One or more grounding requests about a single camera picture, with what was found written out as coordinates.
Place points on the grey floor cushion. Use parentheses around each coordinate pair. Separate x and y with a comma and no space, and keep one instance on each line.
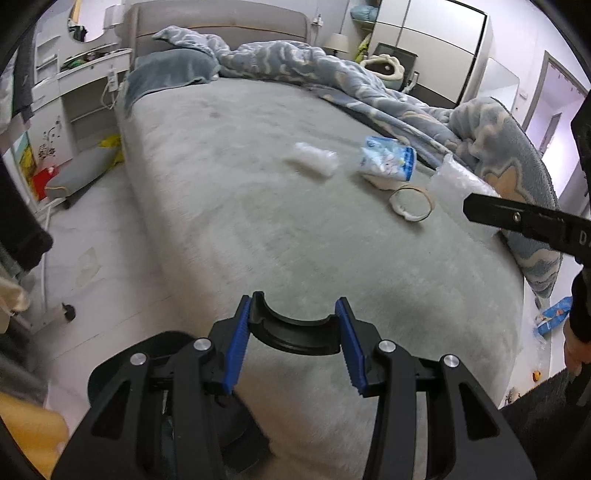
(83,168)

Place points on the person's right hand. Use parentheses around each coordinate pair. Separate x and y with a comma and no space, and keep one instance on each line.
(573,353)

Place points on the blue grey pillow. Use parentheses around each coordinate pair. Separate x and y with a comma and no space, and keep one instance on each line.
(171,69)

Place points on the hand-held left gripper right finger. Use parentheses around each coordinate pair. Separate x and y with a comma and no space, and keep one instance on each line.
(353,350)

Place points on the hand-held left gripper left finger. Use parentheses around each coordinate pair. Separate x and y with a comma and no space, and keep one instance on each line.
(238,341)

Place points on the white dressing table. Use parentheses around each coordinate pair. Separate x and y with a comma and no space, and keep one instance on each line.
(83,87)

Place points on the cardboard tape roll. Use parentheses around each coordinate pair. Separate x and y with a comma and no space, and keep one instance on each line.
(408,217)

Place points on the blue white packet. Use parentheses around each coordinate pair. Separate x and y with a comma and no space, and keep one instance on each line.
(385,159)

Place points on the yellow plastic bag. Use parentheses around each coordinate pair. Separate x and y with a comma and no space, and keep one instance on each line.
(111,143)

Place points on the round wall mirror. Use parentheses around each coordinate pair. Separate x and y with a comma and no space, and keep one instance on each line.
(92,18)

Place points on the bedside lamp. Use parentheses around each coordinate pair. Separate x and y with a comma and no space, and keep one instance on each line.
(336,42)

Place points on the dark fuzzy cloth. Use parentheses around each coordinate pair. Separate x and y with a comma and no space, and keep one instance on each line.
(545,415)

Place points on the green item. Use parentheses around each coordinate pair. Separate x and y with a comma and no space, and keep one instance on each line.
(74,63)

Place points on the cream sock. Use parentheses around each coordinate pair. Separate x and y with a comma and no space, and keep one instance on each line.
(383,182)

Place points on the red box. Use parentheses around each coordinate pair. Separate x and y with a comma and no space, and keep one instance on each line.
(42,182)

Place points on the white power strip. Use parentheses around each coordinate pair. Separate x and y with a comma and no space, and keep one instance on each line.
(111,79)

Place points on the clear floor wrapper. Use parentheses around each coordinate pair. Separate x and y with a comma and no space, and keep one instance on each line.
(87,265)

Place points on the white cylinder table lamp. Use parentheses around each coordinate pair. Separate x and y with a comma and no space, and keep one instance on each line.
(113,16)

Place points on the yellow cloth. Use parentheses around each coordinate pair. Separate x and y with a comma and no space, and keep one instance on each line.
(27,438)

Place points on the black curved plastic clip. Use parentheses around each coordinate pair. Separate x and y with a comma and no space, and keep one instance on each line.
(295,339)

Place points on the white wardrobe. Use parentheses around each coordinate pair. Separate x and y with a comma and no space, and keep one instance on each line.
(438,32)

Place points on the cream garment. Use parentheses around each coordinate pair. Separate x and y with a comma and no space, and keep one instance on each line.
(11,295)

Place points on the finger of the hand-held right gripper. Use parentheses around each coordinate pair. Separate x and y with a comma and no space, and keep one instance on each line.
(498,212)

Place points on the dark grey knit cardigan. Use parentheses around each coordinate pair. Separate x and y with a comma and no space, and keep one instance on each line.
(25,83)

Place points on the light blue cushion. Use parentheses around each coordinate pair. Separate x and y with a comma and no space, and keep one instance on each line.
(364,13)

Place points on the white cat bed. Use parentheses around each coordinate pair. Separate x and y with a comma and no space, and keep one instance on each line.
(397,74)

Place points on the blue patterned blanket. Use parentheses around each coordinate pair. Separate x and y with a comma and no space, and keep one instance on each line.
(369,83)

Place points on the blue snack packet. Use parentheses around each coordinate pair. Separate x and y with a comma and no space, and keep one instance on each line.
(554,314)

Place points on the black chair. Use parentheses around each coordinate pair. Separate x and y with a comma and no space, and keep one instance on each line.
(406,53)

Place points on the grey bed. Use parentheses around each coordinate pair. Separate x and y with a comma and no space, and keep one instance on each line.
(231,207)

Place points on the clear plastic wrapper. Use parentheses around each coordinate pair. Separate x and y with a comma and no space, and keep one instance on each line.
(450,180)

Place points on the crumpled white plastic bag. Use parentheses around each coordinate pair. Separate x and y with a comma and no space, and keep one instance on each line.
(314,159)

